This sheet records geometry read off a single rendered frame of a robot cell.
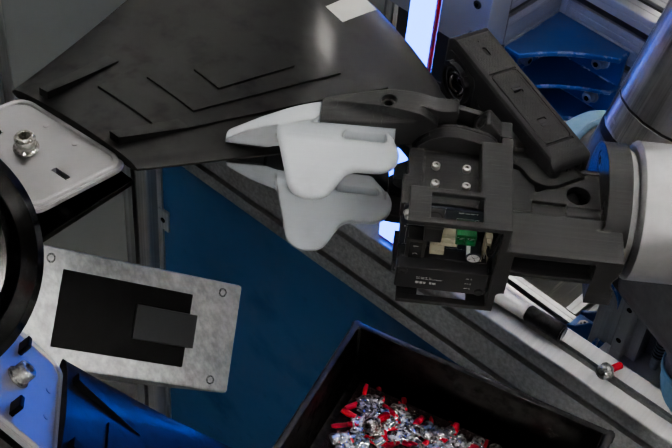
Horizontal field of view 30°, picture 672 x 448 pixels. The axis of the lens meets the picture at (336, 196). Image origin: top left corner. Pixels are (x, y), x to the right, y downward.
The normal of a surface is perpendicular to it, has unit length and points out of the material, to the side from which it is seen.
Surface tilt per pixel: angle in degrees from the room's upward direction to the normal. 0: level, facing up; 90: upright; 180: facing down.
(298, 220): 10
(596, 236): 6
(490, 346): 90
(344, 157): 6
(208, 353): 50
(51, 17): 90
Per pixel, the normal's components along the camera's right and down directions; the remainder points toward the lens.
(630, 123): -0.80, 0.10
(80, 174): 0.06, -0.80
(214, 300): 0.61, -0.07
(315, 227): 0.05, -0.57
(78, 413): 0.77, -0.61
